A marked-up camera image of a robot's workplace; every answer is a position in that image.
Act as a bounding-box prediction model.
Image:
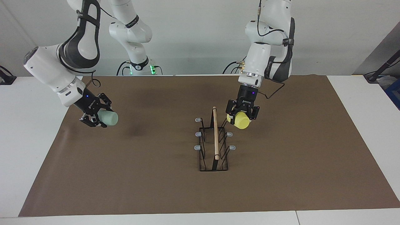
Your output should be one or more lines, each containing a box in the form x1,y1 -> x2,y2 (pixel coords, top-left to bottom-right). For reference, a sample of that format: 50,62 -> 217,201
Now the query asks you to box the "black pole stand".
363,50 -> 400,83

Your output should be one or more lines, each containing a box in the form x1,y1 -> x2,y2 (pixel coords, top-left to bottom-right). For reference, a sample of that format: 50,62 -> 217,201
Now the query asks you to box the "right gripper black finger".
97,93 -> 112,110
80,112 -> 107,128

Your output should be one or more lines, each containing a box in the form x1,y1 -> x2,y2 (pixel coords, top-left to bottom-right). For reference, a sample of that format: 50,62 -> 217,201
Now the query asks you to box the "pale green plastic cup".
98,111 -> 119,127

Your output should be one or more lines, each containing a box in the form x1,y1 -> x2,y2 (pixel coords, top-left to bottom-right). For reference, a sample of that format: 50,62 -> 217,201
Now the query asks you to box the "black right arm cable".
82,69 -> 101,88

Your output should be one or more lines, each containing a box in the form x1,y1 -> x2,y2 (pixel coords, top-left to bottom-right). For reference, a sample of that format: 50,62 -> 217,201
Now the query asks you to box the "black clamp stand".
0,66 -> 17,85

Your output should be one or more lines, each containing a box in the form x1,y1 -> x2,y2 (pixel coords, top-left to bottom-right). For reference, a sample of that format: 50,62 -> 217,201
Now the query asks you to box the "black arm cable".
82,69 -> 101,88
256,0 -> 293,99

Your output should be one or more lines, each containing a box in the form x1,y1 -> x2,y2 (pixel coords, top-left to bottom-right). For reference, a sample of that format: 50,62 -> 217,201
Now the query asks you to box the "brown table mat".
18,74 -> 400,217

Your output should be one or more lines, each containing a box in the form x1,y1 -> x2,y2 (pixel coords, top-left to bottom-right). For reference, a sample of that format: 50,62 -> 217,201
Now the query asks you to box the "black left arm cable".
256,0 -> 293,99

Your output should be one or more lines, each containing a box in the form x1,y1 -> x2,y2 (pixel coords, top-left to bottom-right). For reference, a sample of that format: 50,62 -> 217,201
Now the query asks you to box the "black base cable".
117,61 -> 163,76
222,59 -> 247,74

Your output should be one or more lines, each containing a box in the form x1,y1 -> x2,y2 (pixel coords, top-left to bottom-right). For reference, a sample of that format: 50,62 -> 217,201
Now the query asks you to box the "blue box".
385,78 -> 400,110

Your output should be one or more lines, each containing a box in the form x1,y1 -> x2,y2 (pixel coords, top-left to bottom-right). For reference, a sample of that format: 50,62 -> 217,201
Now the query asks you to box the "black wire cup rack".
194,106 -> 236,172

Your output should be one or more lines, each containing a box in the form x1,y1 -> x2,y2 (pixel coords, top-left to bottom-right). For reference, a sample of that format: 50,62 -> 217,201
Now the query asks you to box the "yellow plastic cup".
227,112 -> 251,129

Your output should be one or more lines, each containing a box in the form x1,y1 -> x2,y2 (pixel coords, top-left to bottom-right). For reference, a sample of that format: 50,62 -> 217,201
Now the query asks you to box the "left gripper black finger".
249,106 -> 261,121
226,99 -> 238,124

